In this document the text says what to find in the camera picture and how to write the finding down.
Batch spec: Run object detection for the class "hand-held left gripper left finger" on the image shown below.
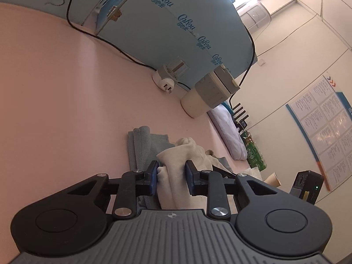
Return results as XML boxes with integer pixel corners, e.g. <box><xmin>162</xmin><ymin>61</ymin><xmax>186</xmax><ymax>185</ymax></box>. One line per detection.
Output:
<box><xmin>66</xmin><ymin>161</ymin><xmax>160</xmax><ymax>221</ymax></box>

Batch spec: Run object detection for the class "white polo shirt black collar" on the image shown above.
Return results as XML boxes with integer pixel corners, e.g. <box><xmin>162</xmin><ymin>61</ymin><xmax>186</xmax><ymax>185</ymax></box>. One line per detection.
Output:
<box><xmin>156</xmin><ymin>137</ymin><xmax>215</xmax><ymax>211</ymax></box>

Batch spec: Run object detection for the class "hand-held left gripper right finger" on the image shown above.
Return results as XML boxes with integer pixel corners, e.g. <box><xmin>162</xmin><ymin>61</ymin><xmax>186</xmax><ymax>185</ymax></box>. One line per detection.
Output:
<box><xmin>185</xmin><ymin>161</ymin><xmax>278</xmax><ymax>221</ymax></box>

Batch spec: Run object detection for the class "green package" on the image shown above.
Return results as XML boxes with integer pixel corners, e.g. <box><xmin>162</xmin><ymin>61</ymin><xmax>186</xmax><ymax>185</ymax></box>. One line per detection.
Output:
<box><xmin>239</xmin><ymin>130</ymin><xmax>269</xmax><ymax>171</ymax></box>

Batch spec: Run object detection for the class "white air conditioner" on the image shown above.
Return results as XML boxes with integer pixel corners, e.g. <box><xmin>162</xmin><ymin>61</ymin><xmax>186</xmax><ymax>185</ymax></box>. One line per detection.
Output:
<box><xmin>237</xmin><ymin>1</ymin><xmax>273</xmax><ymax>29</ymax></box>

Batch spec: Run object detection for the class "blue bordered wall poster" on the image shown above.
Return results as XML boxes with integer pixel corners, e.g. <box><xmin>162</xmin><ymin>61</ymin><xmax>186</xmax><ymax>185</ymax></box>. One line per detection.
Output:
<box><xmin>284</xmin><ymin>71</ymin><xmax>352</xmax><ymax>192</ymax></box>

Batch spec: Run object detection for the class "white soft package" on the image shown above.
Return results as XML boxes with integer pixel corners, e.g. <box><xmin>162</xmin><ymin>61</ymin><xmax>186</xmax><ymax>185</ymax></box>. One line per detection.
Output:
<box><xmin>209</xmin><ymin>105</ymin><xmax>248</xmax><ymax>161</ymax></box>

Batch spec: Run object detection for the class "white plug adapter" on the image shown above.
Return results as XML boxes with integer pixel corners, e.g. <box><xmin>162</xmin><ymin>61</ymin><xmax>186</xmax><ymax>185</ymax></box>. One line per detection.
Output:
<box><xmin>152</xmin><ymin>60</ymin><xmax>190</xmax><ymax>94</ymax></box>

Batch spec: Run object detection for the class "black router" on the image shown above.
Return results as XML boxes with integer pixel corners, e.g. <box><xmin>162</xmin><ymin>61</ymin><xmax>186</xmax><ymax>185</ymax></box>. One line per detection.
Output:
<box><xmin>229</xmin><ymin>102</ymin><xmax>249</xmax><ymax>128</ymax></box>

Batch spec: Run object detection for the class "white tumbler grey sleeve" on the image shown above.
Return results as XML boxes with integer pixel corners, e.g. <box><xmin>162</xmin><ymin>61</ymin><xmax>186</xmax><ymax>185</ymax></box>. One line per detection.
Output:
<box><xmin>180</xmin><ymin>64</ymin><xmax>240</xmax><ymax>119</ymax></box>

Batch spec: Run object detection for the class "blue sweater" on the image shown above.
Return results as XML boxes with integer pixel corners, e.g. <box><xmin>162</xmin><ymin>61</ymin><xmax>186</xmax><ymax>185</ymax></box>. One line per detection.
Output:
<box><xmin>127</xmin><ymin>126</ymin><xmax>234</xmax><ymax>210</ymax></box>

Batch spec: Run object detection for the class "plain light blue cardboard box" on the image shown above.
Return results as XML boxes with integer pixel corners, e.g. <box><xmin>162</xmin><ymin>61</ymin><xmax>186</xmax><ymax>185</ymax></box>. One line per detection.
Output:
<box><xmin>82</xmin><ymin>0</ymin><xmax>258</xmax><ymax>89</ymax></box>

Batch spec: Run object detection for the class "paper cup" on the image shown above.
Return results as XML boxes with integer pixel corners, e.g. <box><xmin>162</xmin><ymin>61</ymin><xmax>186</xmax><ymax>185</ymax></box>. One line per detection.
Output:
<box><xmin>264</xmin><ymin>172</ymin><xmax>282</xmax><ymax>188</ymax></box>

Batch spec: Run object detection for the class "thin black cable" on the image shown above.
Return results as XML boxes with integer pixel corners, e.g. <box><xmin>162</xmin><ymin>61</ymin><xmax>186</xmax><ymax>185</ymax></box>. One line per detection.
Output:
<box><xmin>228</xmin><ymin>27</ymin><xmax>256</xmax><ymax>108</ymax></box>

